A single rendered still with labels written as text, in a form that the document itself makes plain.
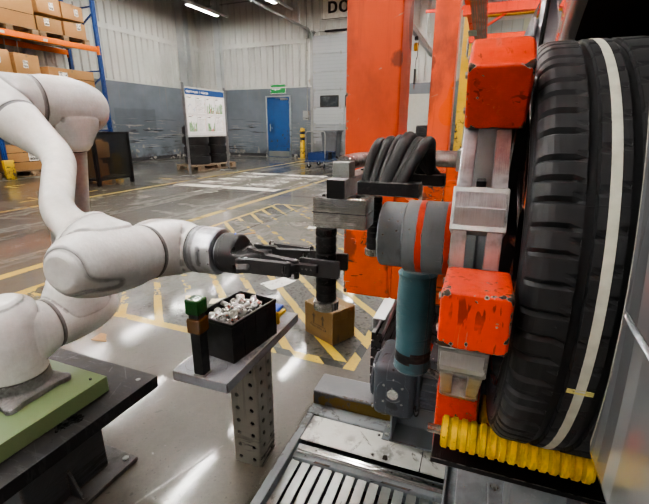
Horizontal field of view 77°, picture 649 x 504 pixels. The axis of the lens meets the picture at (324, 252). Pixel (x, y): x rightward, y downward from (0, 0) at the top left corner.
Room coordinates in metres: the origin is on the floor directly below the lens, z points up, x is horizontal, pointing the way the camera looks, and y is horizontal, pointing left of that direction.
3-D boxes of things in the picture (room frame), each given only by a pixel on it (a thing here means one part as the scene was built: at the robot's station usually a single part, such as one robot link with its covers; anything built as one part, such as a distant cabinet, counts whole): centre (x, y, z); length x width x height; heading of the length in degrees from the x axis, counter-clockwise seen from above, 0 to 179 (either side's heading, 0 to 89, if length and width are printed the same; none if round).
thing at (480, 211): (0.74, -0.28, 0.85); 0.54 x 0.07 x 0.54; 159
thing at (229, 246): (0.72, 0.14, 0.83); 0.09 x 0.08 x 0.07; 69
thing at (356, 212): (0.65, -0.03, 0.93); 0.09 x 0.05 x 0.05; 69
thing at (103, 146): (8.22, 4.58, 0.49); 1.27 x 0.88 x 0.97; 68
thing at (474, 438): (0.59, -0.33, 0.51); 0.29 x 0.06 x 0.06; 69
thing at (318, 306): (0.67, 0.00, 0.83); 0.04 x 0.04 x 0.16
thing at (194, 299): (0.91, 0.31, 0.64); 0.04 x 0.04 x 0.04; 69
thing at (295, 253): (0.72, 0.07, 0.83); 0.11 x 0.01 x 0.04; 82
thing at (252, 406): (1.13, 0.23, 0.21); 0.10 x 0.10 x 0.42; 69
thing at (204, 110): (9.81, 2.67, 0.98); 1.50 x 0.50 x 1.95; 158
